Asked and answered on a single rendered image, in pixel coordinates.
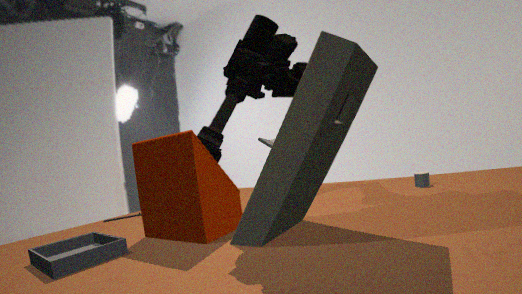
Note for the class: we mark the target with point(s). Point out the dark grey cylinder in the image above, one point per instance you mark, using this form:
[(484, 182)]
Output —
[(421, 179)]

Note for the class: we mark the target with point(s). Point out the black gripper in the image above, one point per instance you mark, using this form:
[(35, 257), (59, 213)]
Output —
[(282, 80)]

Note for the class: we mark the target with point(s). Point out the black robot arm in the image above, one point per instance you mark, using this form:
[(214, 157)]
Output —
[(259, 39)]

